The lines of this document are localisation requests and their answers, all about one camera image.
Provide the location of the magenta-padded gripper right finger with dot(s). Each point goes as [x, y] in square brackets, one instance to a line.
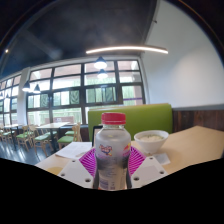
[148, 170]

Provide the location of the wooden dining table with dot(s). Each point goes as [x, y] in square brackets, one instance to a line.
[53, 125]

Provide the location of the group of green-seated chairs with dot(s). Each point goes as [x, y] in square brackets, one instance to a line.
[43, 137]

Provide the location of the white bowl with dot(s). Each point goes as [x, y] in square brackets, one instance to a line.
[151, 141]

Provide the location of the group of pendant lamps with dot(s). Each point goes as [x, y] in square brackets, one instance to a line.
[100, 63]

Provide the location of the white napkin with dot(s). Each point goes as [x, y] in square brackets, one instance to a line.
[162, 159]

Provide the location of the long linear hanging light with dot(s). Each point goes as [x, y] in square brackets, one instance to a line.
[126, 49]

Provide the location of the green upholstered bench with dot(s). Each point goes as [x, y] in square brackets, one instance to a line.
[146, 116]

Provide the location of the white paper sheet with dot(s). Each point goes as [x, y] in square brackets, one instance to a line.
[73, 150]

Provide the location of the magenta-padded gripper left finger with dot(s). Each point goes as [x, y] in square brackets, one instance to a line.
[75, 171]

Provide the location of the clear red-capped drink bottle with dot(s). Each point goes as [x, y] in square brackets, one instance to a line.
[112, 153]

